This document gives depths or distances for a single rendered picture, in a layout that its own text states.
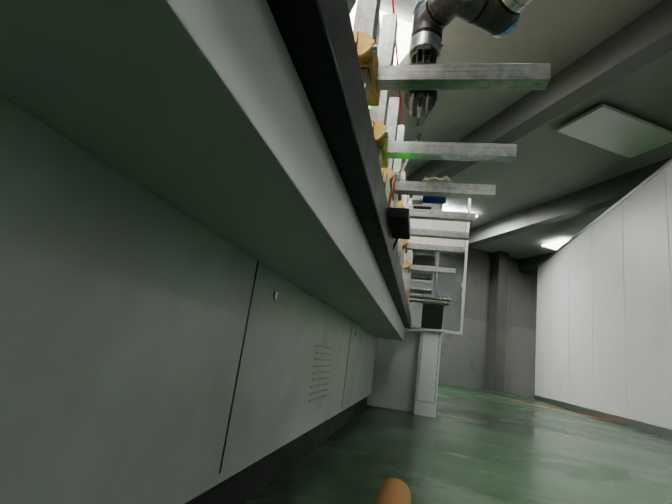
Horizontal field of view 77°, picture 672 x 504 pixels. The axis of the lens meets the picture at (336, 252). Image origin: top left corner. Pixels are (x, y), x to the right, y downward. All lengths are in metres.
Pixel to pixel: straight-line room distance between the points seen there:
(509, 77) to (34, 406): 0.76
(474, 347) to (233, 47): 10.62
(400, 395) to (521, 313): 8.54
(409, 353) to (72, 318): 3.16
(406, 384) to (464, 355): 7.20
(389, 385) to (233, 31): 3.32
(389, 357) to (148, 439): 2.98
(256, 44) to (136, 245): 0.30
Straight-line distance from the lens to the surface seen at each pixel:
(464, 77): 0.78
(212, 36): 0.30
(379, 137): 0.94
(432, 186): 1.23
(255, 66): 0.36
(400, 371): 3.52
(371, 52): 0.75
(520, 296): 11.85
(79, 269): 0.50
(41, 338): 0.48
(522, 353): 11.76
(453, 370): 10.50
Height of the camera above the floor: 0.36
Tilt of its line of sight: 13 degrees up
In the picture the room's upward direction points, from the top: 8 degrees clockwise
